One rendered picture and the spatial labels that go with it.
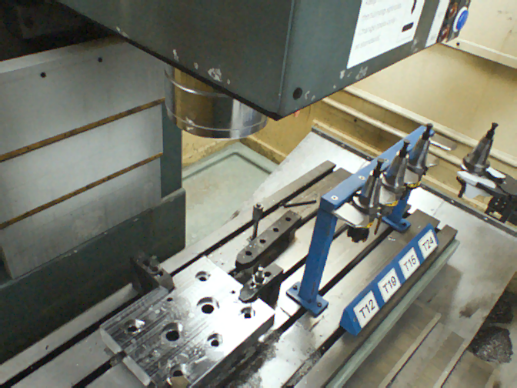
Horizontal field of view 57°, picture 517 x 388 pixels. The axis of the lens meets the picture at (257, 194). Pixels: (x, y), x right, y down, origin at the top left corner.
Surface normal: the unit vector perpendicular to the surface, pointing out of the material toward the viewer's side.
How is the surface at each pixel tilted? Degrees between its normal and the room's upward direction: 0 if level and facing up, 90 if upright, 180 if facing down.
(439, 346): 8
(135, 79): 90
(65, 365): 0
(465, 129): 90
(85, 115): 89
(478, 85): 90
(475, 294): 24
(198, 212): 0
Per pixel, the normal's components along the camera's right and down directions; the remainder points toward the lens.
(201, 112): -0.27, 0.58
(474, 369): 0.19, -0.83
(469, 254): -0.18, -0.54
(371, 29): 0.74, 0.47
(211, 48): -0.66, 0.41
